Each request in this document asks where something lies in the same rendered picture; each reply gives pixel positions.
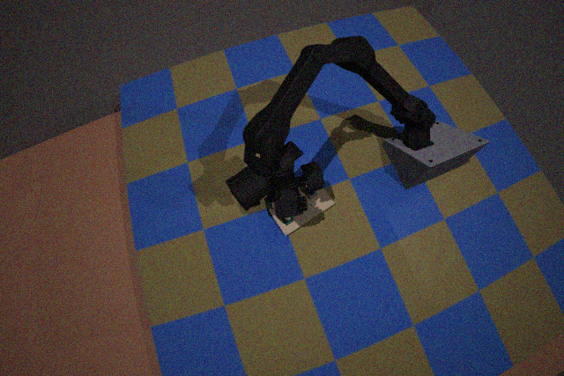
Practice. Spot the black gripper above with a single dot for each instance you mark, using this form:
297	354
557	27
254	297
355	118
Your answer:
312	176

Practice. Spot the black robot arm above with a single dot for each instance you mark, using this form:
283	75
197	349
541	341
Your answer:
266	133

